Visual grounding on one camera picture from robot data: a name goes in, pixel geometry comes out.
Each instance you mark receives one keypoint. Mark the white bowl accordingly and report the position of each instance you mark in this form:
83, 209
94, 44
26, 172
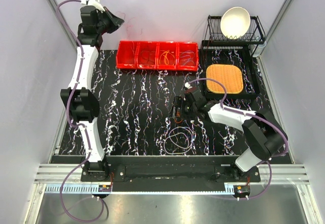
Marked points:
235, 22

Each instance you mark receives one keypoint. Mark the grey slotted cable duct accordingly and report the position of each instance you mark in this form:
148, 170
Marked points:
147, 189

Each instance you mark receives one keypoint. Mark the red bin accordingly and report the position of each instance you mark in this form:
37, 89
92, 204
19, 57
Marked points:
167, 56
126, 55
188, 57
146, 55

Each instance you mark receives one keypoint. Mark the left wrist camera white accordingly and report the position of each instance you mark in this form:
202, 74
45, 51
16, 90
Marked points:
95, 3

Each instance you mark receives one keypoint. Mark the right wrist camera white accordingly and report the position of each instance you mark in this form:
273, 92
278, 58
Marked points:
187, 86

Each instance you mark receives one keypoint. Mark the black wire dish rack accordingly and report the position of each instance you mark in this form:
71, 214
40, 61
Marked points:
255, 34

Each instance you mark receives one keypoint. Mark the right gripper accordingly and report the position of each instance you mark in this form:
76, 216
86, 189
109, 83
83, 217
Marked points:
177, 103

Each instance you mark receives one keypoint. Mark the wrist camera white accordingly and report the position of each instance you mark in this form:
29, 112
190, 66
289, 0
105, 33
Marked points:
187, 86
95, 3

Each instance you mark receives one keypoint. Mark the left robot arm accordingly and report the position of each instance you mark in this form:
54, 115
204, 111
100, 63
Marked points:
82, 107

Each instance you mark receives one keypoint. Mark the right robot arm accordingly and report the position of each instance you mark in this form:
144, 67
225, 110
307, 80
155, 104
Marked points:
265, 137

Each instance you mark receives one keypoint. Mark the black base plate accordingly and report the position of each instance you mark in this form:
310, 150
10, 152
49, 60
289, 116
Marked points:
122, 168

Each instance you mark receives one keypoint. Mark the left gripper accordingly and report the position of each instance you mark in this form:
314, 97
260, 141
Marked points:
115, 22

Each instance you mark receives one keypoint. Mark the black tray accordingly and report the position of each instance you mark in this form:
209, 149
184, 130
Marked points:
232, 53

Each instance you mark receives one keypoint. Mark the white cup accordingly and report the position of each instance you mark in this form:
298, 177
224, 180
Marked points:
257, 49

